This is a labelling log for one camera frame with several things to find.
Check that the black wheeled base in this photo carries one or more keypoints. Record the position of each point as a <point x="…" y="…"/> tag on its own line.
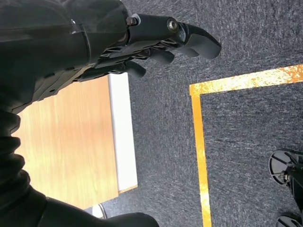
<point x="295" y="178"/>

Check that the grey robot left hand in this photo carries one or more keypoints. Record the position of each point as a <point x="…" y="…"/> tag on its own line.
<point x="59" y="31"/>

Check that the robot left arm ribbed sleeve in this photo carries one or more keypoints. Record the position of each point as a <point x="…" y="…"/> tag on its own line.
<point x="11" y="175"/>

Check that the yellow floor tape strip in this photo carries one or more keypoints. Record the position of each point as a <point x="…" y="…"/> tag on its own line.
<point x="199" y="141"/>

